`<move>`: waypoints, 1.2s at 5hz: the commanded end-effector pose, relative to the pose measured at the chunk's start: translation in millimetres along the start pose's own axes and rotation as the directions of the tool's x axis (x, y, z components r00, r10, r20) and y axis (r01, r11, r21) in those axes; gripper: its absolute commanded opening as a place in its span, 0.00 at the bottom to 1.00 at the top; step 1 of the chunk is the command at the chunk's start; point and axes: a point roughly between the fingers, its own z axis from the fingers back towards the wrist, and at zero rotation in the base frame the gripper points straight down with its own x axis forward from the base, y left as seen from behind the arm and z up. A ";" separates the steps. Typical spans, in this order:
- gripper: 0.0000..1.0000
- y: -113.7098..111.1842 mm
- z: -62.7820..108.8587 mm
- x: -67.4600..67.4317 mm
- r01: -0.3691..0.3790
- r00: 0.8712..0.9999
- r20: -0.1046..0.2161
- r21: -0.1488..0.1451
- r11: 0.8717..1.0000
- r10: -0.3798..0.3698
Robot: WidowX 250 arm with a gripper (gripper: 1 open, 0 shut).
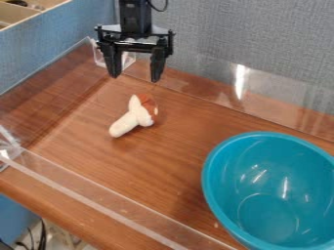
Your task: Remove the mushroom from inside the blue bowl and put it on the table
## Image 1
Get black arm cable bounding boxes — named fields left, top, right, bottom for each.
left=147, top=0, right=169, bottom=14

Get blue plastic bowl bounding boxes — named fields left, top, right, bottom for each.
left=200, top=132, right=334, bottom=250

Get clear acrylic left barrier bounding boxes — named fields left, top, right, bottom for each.
left=0, top=36, right=92, bottom=96

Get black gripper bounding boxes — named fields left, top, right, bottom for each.
left=95, top=24, right=175, bottom=82

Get clear acrylic front barrier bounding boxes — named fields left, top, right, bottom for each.
left=0, top=126, right=235, bottom=250

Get white plush mushroom red cap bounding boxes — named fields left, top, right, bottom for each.
left=108, top=94, right=157, bottom=138

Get clear acrylic back barrier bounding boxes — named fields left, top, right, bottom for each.
left=88, top=34, right=334, bottom=142

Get black floor cables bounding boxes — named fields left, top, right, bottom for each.
left=0, top=218, right=49, bottom=250

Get wooden shelf box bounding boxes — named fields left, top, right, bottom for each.
left=0, top=0, right=73, bottom=31

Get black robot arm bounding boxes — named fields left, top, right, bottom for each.
left=95, top=0, right=175, bottom=82

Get clear acrylic barrier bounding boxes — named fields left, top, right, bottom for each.
left=0, top=126, right=235, bottom=250
left=88, top=34, right=334, bottom=142
left=0, top=36, right=92, bottom=96

